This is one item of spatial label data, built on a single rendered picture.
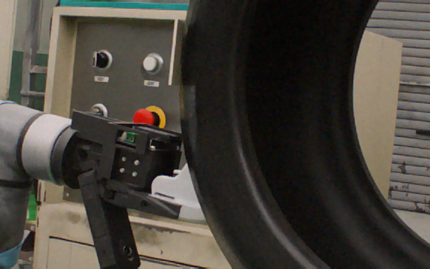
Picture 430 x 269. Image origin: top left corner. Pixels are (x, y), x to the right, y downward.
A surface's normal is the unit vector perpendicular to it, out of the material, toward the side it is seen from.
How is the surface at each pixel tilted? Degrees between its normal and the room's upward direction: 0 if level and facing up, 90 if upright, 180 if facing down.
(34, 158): 101
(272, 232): 98
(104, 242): 88
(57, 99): 90
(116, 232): 65
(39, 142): 75
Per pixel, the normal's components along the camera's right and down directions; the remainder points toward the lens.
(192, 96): -0.63, 0.01
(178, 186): -0.44, 0.01
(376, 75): 0.87, 0.11
